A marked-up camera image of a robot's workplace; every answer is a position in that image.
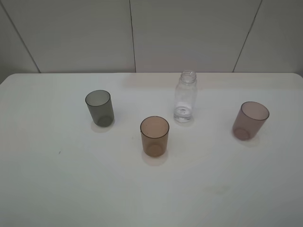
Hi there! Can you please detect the clear plastic water bottle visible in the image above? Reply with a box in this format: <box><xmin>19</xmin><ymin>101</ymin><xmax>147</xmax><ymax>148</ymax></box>
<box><xmin>174</xmin><ymin>70</ymin><xmax>197</xmax><ymax>123</ymax></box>

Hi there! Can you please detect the brown translucent plastic cup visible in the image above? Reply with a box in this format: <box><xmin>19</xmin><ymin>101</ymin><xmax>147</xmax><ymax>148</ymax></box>
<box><xmin>140</xmin><ymin>116</ymin><xmax>169</xmax><ymax>157</ymax></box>

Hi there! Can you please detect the grey translucent plastic cup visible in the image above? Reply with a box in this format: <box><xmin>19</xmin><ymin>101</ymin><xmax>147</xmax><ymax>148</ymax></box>
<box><xmin>85</xmin><ymin>90</ymin><xmax>114</xmax><ymax>127</ymax></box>

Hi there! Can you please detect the pink translucent plastic cup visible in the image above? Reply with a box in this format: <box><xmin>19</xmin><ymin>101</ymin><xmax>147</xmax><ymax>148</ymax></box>
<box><xmin>232</xmin><ymin>101</ymin><xmax>270</xmax><ymax>141</ymax></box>

